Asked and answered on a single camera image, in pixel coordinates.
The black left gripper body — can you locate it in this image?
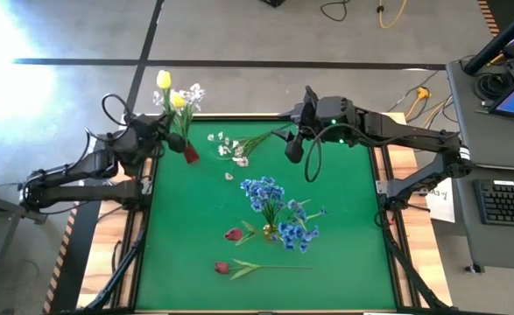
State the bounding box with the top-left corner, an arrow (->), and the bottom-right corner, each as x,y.
118,113 -> 170,165

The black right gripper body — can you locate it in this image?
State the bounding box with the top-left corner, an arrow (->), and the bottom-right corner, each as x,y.
299,86 -> 358,144

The yellow artificial tulip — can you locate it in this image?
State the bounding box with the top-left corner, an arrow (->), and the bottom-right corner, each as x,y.
155,69 -> 183,141
170,92 -> 193,148

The white artificial flower spray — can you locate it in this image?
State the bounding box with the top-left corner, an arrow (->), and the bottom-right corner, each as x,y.
152,82 -> 206,148
207,123 -> 291,169

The blue artificial hydrangea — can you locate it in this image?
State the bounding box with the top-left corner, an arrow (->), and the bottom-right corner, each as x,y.
240,176 -> 286,228

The small blue flower spray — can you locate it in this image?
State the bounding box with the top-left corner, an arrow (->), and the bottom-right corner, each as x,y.
277,199 -> 328,255

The red artificial tulip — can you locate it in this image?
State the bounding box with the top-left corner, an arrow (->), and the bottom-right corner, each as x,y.
214,258 -> 314,281
223,220 -> 260,247

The red ribbed glass vase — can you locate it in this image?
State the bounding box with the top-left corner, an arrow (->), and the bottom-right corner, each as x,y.
182,143 -> 201,165

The wooden table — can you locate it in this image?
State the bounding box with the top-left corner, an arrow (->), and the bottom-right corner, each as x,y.
75,112 -> 454,314

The green table mat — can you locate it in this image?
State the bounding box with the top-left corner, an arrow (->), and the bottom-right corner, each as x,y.
134,118 -> 398,312

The black board with hazard stripe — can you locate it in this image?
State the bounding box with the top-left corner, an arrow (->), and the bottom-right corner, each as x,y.
41,133 -> 117,315

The white paper sheet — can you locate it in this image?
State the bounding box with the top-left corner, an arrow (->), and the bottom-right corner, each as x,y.
425,177 -> 457,224

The grey metal stand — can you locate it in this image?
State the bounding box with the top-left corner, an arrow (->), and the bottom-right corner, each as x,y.
0,190 -> 49,226

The black stand pole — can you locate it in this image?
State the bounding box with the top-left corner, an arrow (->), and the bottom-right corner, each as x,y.
462,0 -> 514,75

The black keyboard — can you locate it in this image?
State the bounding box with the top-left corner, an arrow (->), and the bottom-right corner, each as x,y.
473,178 -> 514,228

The grey desk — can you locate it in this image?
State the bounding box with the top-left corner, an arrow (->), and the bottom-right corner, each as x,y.
445,59 -> 514,272

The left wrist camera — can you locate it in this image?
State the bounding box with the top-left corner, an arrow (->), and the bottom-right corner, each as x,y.
166,132 -> 187,154

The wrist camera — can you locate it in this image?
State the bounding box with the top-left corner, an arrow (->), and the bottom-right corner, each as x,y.
166,132 -> 187,154
284,135 -> 306,165

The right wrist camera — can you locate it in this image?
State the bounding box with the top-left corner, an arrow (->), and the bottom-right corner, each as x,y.
284,135 -> 306,165

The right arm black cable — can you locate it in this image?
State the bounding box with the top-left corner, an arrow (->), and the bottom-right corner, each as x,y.
304,124 -> 324,184

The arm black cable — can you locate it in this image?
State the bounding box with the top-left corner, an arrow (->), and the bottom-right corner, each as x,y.
304,124 -> 324,184
101,92 -> 131,129

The black aluminium table frame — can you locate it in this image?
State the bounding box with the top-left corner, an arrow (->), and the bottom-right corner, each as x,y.
85,114 -> 448,315

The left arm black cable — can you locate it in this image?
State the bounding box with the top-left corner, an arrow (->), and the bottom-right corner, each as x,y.
101,92 -> 131,129

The black floor cable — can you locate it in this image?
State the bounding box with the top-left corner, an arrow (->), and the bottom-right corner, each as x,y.
0,181 -> 32,210
320,0 -> 352,23

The yellow extension plug cable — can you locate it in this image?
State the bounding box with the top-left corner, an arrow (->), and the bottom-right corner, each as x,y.
405,86 -> 433,120

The yellow floor cable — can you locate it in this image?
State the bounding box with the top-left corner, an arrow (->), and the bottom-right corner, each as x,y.
377,0 -> 409,30

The coiled black cable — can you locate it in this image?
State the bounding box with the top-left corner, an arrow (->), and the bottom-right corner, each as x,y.
473,72 -> 510,102

